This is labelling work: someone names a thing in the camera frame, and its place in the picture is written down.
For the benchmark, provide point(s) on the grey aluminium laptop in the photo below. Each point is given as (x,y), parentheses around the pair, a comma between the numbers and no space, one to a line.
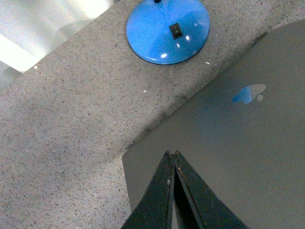
(244,133)

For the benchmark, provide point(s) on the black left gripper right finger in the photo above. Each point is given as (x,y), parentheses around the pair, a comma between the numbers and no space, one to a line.
(208,210)

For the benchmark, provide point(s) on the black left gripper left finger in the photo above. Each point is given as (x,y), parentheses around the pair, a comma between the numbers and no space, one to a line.
(155,209)

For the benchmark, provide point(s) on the white pleated curtain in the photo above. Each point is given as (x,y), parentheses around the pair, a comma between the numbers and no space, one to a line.
(31,29)

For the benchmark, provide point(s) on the blue desk lamp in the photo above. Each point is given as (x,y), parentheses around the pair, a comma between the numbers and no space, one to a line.
(167,31)

